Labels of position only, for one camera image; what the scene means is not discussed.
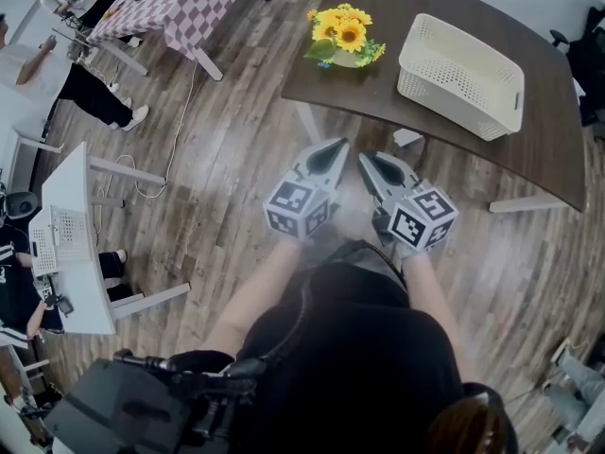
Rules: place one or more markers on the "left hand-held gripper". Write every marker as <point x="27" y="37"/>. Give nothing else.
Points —
<point x="295" y="208"/>

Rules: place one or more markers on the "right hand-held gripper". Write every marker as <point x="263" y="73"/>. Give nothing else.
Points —
<point x="420" y="215"/>

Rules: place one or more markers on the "cream perforated plastic basket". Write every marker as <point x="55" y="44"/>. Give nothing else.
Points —
<point x="454" y="78"/>

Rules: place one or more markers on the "yellow sunflower bouquet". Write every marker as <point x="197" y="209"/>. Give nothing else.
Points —
<point x="350" y="36"/>

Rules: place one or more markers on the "person's left forearm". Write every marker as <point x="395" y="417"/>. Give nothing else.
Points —
<point x="250" y="291"/>

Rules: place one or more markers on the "person's right forearm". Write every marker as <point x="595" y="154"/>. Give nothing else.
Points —
<point x="435" y="310"/>

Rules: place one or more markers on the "white wristband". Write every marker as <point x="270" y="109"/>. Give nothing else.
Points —
<point x="410" y="252"/>

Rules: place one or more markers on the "person's grey trousers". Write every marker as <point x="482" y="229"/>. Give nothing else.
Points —
<point x="364" y="256"/>

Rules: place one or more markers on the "person's black shirt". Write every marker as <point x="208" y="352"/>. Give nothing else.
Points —
<point x="354" y="371"/>

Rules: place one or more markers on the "checkered cloth covered table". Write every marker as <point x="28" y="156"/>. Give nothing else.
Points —
<point x="189" y="3"/>

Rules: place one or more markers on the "black mesh office chair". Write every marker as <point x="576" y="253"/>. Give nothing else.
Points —
<point x="586" y="64"/>

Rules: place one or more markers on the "white desk with perforated panel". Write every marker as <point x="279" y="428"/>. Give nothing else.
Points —
<point x="71" y="234"/>

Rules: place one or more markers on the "plain white desk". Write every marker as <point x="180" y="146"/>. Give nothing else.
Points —
<point x="28" y="144"/>

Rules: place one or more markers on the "black head camera mount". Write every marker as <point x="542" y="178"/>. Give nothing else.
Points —
<point x="508" y="419"/>

